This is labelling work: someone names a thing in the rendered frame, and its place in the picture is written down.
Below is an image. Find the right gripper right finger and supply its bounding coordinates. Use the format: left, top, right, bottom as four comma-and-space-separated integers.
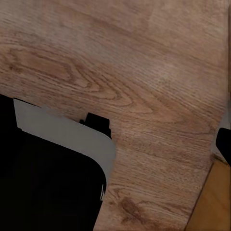
216, 128, 231, 167

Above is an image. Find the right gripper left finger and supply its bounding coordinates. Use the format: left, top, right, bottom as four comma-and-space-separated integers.
0, 128, 25, 186

